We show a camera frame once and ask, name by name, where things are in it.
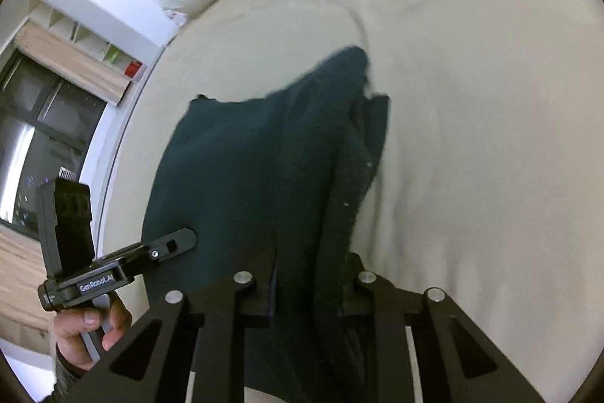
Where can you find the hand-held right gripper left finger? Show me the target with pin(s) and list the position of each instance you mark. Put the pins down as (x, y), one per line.
(264, 294)

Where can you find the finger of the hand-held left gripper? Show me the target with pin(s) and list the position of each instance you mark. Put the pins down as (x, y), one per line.
(172, 242)

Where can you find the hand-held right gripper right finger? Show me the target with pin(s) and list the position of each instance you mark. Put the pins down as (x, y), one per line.
(356, 289)

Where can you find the dark teal garment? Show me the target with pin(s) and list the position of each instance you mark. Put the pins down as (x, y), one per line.
(245, 157)

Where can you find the person's left forearm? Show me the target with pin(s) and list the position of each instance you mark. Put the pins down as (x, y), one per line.
(63, 377)

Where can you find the person's left hand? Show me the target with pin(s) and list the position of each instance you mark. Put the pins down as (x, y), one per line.
(75, 327)

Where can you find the dark window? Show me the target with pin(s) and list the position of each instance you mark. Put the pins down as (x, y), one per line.
(42, 134)

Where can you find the red box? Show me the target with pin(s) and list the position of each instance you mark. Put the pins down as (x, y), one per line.
(133, 68)

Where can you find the beige bed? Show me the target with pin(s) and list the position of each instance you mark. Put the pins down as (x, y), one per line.
(472, 101)

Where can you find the white wall shelf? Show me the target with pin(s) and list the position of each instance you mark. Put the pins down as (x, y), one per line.
(61, 25)

